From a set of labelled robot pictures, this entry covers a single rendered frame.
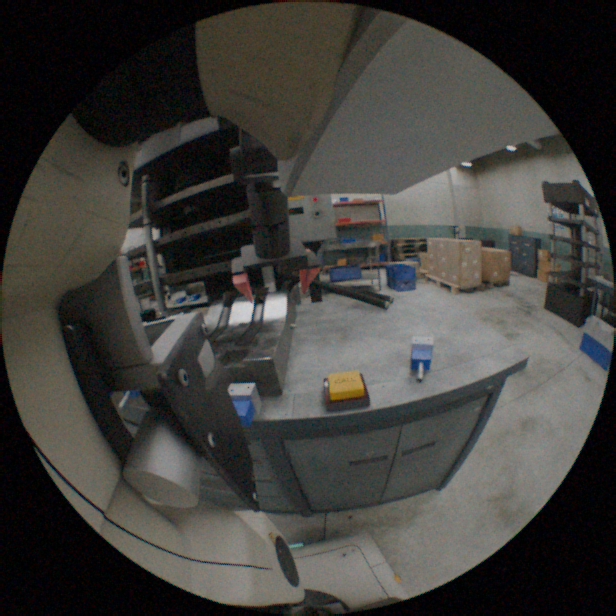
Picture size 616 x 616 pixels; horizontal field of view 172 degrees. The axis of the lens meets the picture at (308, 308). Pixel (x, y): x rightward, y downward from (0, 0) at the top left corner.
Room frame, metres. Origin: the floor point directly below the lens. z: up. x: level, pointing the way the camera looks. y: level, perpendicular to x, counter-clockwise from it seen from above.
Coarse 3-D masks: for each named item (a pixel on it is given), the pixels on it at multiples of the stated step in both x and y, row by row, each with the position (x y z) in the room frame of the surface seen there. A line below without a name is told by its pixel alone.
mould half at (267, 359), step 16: (240, 304) 0.65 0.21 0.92; (272, 304) 0.63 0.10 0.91; (288, 304) 0.67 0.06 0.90; (208, 320) 0.61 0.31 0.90; (240, 320) 0.59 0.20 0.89; (272, 320) 0.57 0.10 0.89; (288, 320) 0.61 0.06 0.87; (224, 336) 0.50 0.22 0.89; (240, 336) 0.49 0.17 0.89; (256, 336) 0.47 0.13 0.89; (272, 336) 0.46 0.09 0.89; (288, 336) 0.56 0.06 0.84; (224, 352) 0.40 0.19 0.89; (256, 352) 0.39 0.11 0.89; (272, 352) 0.38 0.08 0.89; (288, 352) 0.52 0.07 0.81; (224, 368) 0.36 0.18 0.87; (240, 368) 0.36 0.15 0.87; (256, 368) 0.36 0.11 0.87; (272, 368) 0.36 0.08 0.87; (256, 384) 0.36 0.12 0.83; (272, 384) 0.36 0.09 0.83
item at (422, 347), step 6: (414, 336) 0.42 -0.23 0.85; (414, 342) 0.39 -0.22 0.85; (420, 342) 0.38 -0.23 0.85; (426, 342) 0.38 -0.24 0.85; (432, 342) 0.37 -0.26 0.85; (414, 348) 0.38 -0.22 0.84; (420, 348) 0.38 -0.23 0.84; (426, 348) 0.37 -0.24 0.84; (432, 348) 0.36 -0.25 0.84; (414, 354) 0.36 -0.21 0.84; (420, 354) 0.36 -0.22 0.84; (426, 354) 0.35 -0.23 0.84; (414, 360) 0.35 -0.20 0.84; (420, 360) 0.34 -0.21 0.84; (426, 360) 0.33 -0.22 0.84; (414, 366) 0.35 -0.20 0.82; (420, 366) 0.33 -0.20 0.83; (426, 366) 0.33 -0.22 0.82; (420, 372) 0.31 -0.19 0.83; (420, 378) 0.29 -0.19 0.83
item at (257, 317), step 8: (264, 288) 0.73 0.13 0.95; (224, 296) 0.70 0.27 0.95; (232, 296) 0.73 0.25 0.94; (240, 296) 0.72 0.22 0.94; (256, 296) 0.68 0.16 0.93; (224, 304) 0.67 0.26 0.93; (232, 304) 0.66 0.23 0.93; (256, 304) 0.65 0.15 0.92; (264, 304) 0.64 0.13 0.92; (224, 312) 0.64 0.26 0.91; (256, 312) 0.62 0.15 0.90; (264, 312) 0.61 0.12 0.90; (224, 320) 0.61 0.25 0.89; (256, 320) 0.59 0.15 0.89; (216, 328) 0.57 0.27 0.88; (224, 328) 0.57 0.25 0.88; (248, 328) 0.54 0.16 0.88; (256, 328) 0.55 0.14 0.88; (216, 336) 0.52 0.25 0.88; (248, 336) 0.50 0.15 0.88; (240, 344) 0.44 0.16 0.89
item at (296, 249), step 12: (252, 228) 0.33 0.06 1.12; (264, 228) 0.31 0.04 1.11; (276, 228) 0.32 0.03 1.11; (288, 228) 0.34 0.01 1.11; (264, 240) 0.32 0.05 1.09; (276, 240) 0.32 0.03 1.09; (288, 240) 0.34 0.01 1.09; (252, 252) 0.36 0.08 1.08; (264, 252) 0.33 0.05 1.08; (276, 252) 0.33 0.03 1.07; (288, 252) 0.35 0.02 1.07; (300, 252) 0.35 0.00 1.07; (252, 264) 0.32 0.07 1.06; (264, 264) 0.33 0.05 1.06; (276, 264) 0.34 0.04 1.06
